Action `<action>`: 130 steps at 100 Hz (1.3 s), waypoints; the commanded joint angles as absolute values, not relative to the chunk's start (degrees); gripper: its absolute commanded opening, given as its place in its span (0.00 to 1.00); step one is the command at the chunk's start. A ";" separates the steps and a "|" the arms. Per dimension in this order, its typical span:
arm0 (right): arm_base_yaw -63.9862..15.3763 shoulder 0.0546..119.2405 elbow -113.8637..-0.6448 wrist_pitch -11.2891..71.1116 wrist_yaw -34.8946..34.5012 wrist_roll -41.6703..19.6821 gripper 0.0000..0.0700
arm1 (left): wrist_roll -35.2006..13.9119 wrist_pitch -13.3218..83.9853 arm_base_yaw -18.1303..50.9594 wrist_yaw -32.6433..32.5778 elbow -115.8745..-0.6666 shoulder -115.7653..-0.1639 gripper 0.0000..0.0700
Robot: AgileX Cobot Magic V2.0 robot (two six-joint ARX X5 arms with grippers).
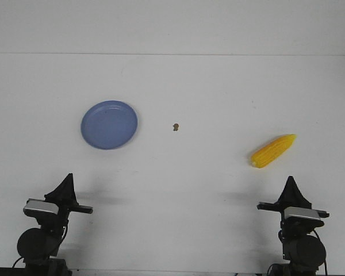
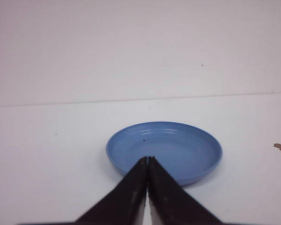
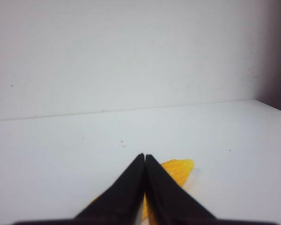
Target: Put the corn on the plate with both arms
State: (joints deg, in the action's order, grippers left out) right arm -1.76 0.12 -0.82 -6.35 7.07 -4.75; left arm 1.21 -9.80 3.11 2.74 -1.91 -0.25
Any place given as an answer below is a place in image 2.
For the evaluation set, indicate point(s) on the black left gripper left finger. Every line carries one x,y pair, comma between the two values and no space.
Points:
124,205

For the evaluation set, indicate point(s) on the blue round plate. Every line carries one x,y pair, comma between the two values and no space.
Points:
187,153

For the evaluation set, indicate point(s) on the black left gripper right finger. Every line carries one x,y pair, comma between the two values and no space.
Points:
170,204

